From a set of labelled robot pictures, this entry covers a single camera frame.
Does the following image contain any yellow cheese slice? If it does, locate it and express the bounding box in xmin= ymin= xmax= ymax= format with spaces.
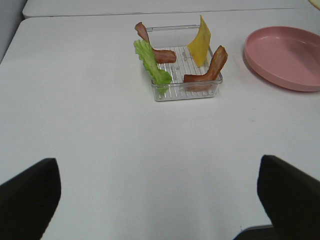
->
xmin=187 ymin=15 xmax=211 ymax=67

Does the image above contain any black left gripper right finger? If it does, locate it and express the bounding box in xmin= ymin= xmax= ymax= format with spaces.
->
xmin=257 ymin=155 xmax=320 ymax=240

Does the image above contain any green lettuce leaf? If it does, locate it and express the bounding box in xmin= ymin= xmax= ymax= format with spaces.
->
xmin=133 ymin=40 xmax=172 ymax=85

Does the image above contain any bacon strip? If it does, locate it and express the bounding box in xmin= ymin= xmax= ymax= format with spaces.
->
xmin=134 ymin=22 xmax=177 ymax=64
xmin=183 ymin=45 xmax=228 ymax=92

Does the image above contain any clear plastic ingredient tray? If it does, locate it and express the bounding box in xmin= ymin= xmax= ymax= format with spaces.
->
xmin=146 ymin=24 xmax=224 ymax=102

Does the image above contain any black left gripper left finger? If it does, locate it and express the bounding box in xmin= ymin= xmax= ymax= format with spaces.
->
xmin=0 ymin=158 xmax=61 ymax=240

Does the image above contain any pink round plate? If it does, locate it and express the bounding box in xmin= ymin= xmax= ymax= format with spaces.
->
xmin=244 ymin=26 xmax=320 ymax=92

